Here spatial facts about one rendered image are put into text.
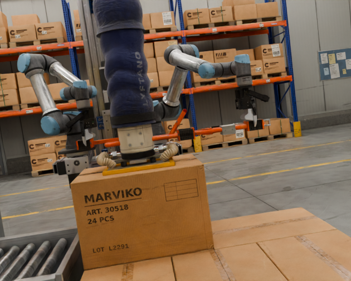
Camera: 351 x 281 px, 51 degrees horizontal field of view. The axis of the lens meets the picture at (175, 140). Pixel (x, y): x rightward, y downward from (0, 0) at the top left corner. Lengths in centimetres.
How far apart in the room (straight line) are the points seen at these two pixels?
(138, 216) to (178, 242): 22
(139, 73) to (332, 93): 1073
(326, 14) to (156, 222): 1116
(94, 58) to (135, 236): 131
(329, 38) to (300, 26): 100
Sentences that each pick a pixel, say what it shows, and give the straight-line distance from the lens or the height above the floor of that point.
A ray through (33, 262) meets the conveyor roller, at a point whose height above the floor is 54.
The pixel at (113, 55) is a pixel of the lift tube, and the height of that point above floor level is 149.
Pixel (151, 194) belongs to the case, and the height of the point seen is 84.
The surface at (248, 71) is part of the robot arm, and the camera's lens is 187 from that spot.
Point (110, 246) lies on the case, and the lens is 174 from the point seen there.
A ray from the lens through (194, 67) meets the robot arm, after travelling 194.
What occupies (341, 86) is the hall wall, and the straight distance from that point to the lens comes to 1240.
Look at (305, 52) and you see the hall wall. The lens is 1189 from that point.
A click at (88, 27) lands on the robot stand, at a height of 181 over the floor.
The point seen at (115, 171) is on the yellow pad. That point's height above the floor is 96.
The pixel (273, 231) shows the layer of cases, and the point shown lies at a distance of 193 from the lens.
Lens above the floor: 122
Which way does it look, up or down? 5 degrees down
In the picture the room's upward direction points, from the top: 8 degrees counter-clockwise
